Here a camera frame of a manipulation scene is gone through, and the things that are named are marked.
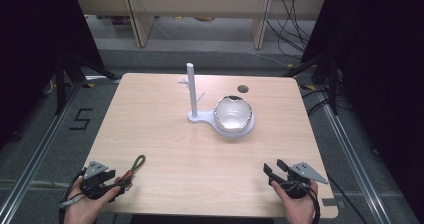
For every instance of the light wooden shelf unit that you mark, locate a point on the light wooden shelf unit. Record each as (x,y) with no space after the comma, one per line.
(200,4)

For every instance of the black curtain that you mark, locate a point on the black curtain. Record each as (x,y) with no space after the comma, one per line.
(383,84)
(30,57)

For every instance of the black tripod stand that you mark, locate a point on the black tripod stand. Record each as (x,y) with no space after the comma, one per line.
(66,80)
(328,80)

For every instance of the aluminium floor rail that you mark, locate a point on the aluminium floor rail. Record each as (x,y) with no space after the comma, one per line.
(36,157)
(356,170)

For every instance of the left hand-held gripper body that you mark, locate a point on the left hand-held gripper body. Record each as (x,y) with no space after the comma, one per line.
(95,180)

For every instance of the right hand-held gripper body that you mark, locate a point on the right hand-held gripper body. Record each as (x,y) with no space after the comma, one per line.
(301,179)

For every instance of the person's right hand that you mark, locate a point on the person's right hand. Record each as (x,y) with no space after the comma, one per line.
(296,208)

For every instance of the yellow object under shelf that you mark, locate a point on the yellow object under shelf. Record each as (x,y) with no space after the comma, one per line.
(204,18)

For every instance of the silver crinkled bowl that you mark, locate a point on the silver crinkled bowl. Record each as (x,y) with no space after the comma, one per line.
(232,113)

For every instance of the dark round table grommet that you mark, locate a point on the dark round table grommet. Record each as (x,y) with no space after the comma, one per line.
(243,89)

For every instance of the person's left hand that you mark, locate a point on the person's left hand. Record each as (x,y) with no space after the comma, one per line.
(85,206)

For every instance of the white stand with pole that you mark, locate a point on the white stand with pole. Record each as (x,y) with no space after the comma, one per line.
(200,115)

